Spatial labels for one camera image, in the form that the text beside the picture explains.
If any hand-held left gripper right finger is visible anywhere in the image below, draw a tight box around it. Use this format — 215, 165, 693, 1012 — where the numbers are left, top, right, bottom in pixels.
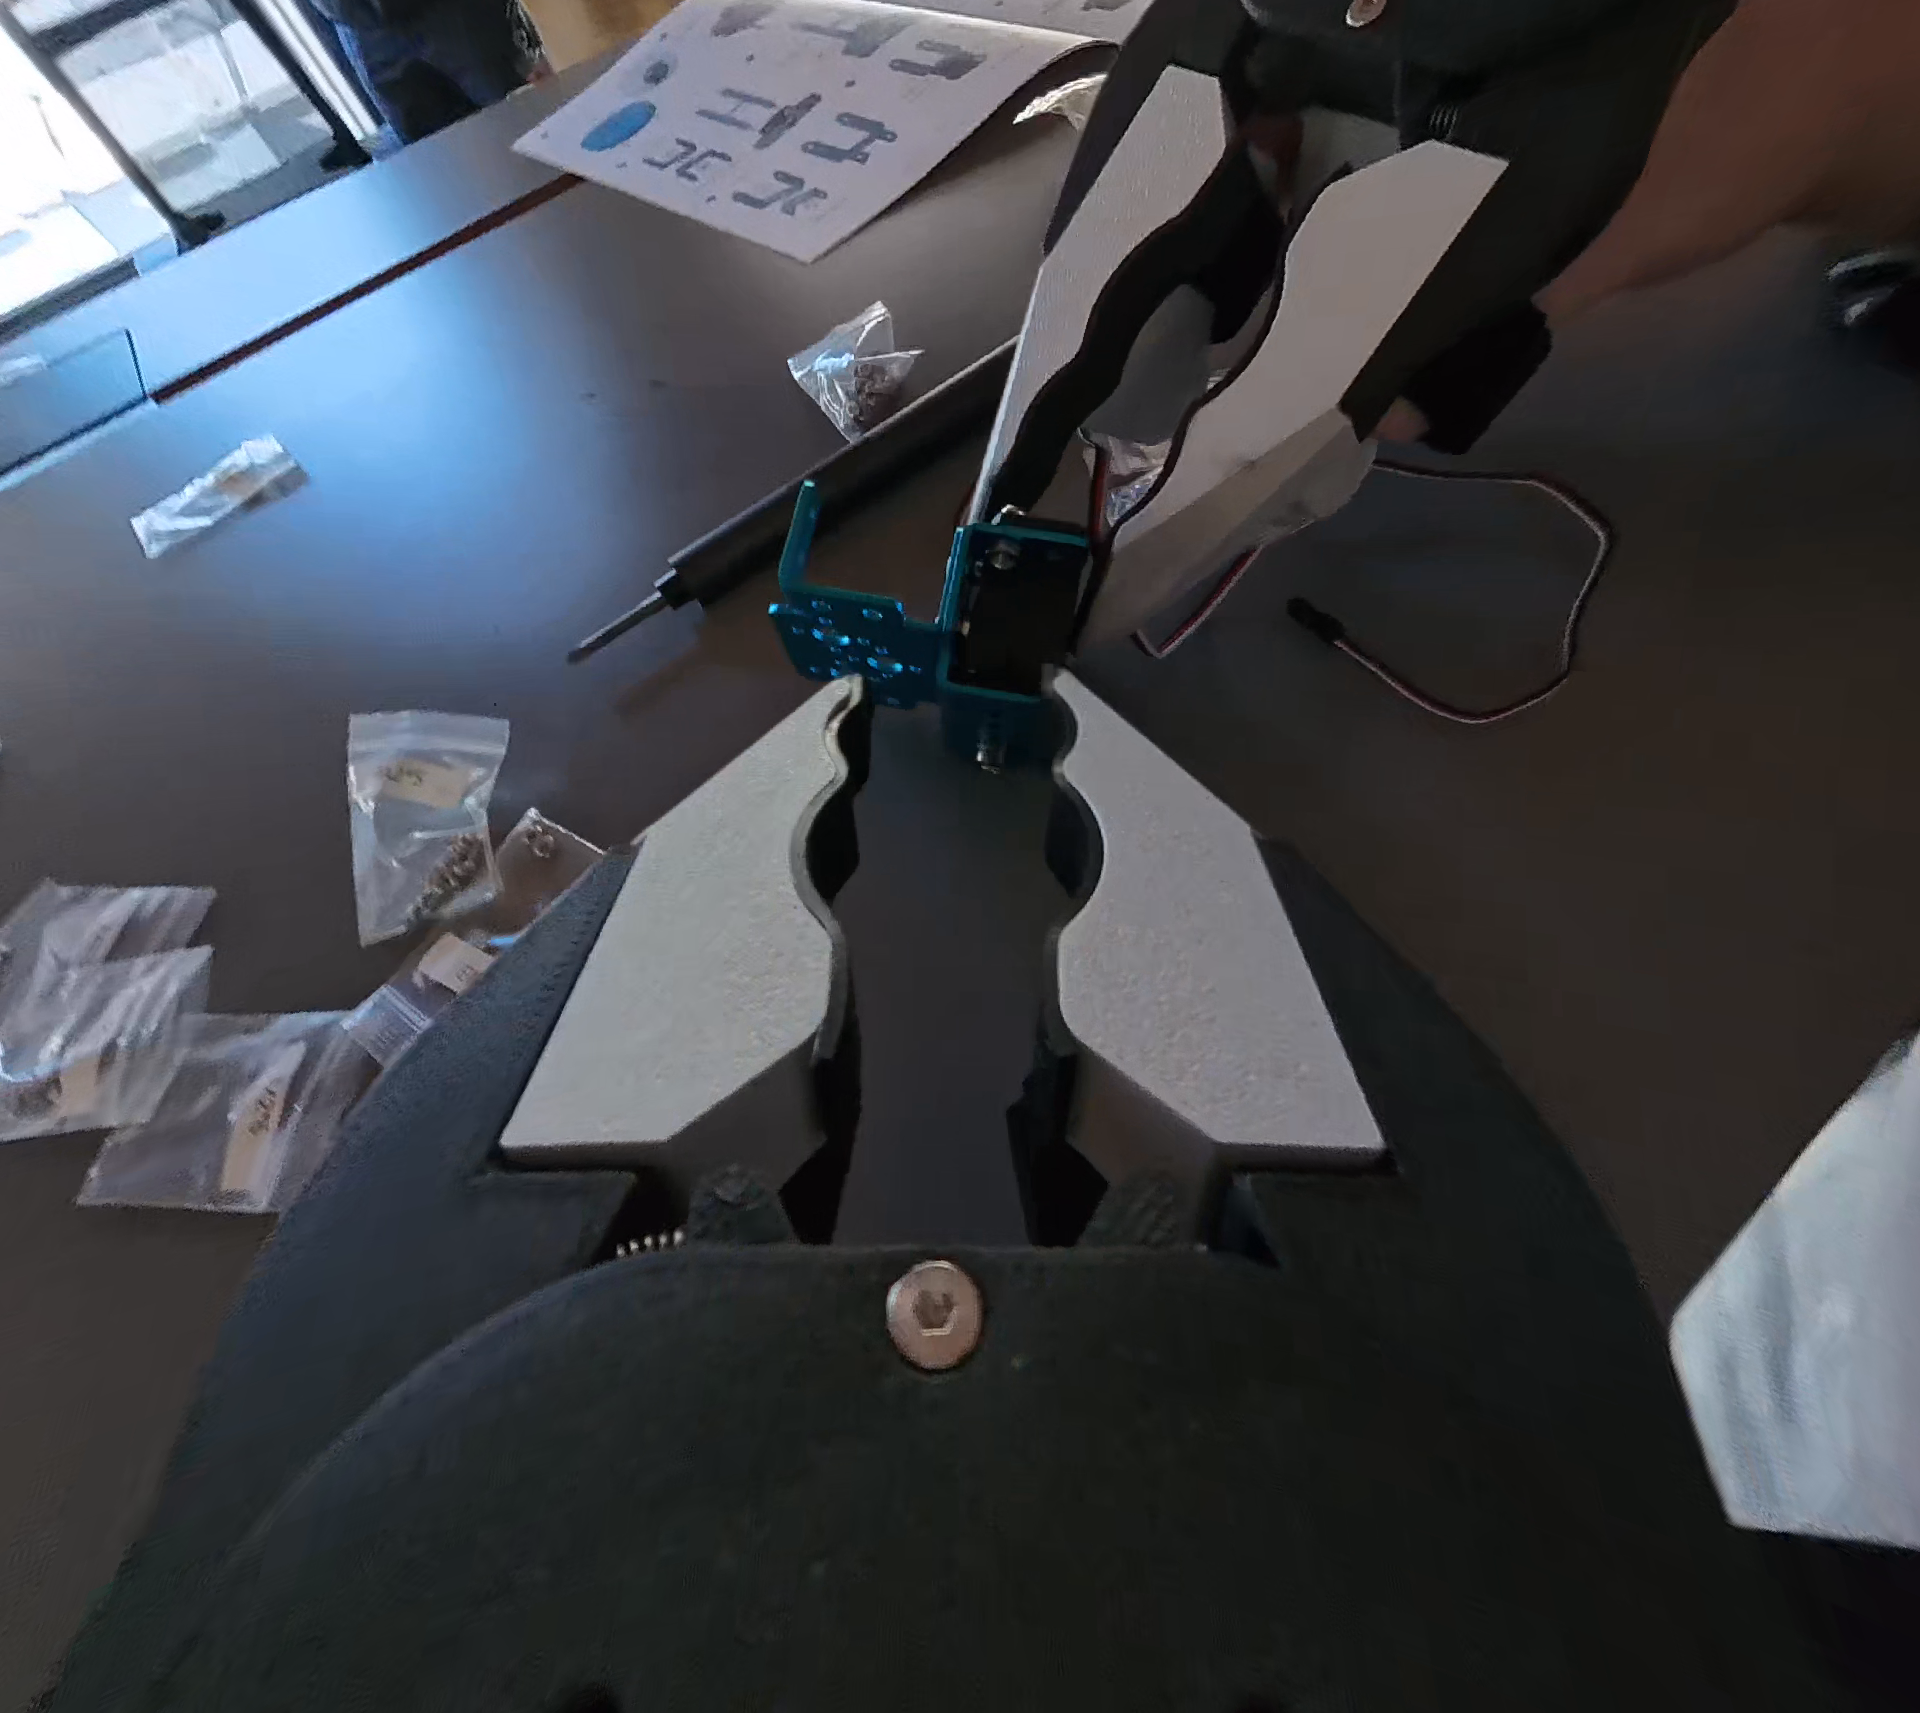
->
1035, 666, 1393, 1178

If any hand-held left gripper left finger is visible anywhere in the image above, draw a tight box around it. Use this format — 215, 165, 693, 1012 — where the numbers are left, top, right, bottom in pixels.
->
495, 675, 872, 1172

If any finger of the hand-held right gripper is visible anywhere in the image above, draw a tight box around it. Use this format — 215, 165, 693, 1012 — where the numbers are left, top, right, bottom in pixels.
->
973, 61, 1296, 537
1072, 145, 1511, 662

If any blue bracket servo assembly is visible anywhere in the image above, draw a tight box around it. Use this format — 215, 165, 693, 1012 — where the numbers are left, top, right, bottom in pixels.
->
769, 480, 1092, 773

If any dark brown desk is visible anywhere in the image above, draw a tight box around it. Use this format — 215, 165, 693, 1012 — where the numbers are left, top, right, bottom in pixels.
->
0, 0, 1920, 1713

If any person's right hand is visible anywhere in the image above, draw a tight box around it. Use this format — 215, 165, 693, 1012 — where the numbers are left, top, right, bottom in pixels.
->
1376, 0, 1920, 458

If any clear bag of brass nuts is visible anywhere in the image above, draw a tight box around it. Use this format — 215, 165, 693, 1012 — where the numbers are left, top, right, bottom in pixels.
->
343, 808, 607, 1073

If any clear bag of many screws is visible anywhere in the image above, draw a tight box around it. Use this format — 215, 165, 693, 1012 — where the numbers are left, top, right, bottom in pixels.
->
787, 302, 926, 445

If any clear bag with handwritten mark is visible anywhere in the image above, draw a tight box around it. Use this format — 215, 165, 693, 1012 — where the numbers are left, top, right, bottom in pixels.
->
346, 710, 514, 949

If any open instruction manual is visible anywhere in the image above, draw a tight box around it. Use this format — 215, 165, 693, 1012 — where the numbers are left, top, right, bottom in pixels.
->
512, 0, 1278, 265

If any black electric screwdriver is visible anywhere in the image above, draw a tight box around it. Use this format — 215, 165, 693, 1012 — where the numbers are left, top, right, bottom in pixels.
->
566, 340, 1027, 664

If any small clear bag of screws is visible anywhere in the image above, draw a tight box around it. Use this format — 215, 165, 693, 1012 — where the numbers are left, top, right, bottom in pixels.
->
0, 949, 216, 1145
0, 881, 221, 994
79, 1011, 362, 1214
130, 435, 312, 560

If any large window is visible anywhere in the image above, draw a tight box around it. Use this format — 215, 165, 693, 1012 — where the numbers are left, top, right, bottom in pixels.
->
0, 0, 384, 321

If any red black white servo cable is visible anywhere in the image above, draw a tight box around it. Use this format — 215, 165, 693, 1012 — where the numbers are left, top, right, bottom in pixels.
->
1080, 439, 1616, 728

